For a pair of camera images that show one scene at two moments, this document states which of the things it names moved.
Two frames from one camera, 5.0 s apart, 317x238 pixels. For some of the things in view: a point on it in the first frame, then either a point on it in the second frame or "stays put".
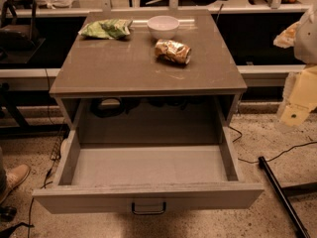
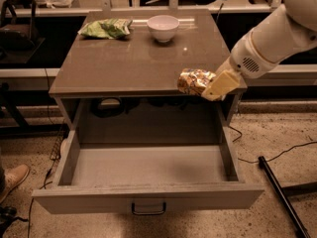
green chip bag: x=114 y=29 stays put
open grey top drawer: x=148 y=178 stays put
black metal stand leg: x=278 y=190 stays put
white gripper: x=307 y=44 to x=246 y=58
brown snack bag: x=173 y=52 to x=194 y=81
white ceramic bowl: x=162 y=27 stays put
